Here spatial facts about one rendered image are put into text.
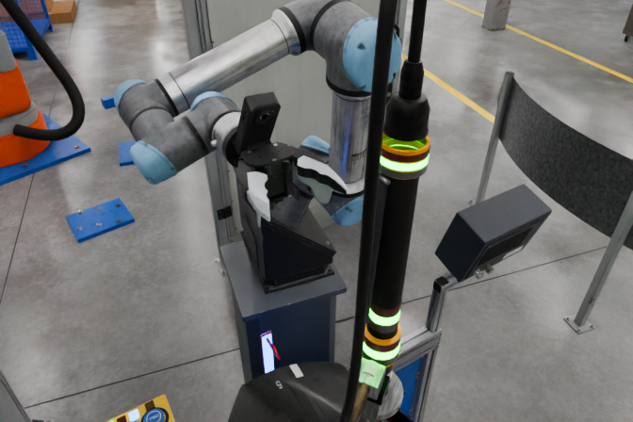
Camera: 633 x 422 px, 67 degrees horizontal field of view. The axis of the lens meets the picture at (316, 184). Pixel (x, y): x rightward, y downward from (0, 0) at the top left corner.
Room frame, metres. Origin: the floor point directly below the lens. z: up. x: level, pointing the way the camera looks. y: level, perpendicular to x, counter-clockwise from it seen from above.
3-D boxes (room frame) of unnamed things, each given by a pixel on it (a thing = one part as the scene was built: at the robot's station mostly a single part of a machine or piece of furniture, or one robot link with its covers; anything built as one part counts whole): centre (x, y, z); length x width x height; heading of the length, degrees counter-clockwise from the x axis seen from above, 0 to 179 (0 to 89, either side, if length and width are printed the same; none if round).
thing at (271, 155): (0.61, 0.08, 1.63); 0.12 x 0.08 x 0.09; 31
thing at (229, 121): (0.68, 0.13, 1.64); 0.08 x 0.05 x 0.08; 121
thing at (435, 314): (0.94, -0.34, 0.96); 0.03 x 0.03 x 0.20; 31
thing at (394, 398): (0.34, -0.07, 1.50); 0.09 x 0.07 x 0.10; 156
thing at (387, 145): (0.35, -0.07, 1.80); 0.04 x 0.04 x 0.03
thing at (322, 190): (0.55, -0.01, 1.63); 0.09 x 0.03 x 0.06; 57
